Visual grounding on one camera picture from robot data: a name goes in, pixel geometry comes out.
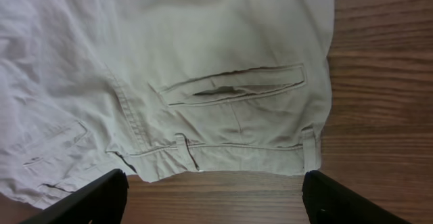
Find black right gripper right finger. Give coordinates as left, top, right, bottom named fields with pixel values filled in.
left=302, top=171, right=409, bottom=224

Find beige shorts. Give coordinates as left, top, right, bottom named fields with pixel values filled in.
left=1, top=0, right=334, bottom=208

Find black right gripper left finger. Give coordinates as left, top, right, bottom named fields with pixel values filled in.
left=21, top=169, right=129, bottom=224

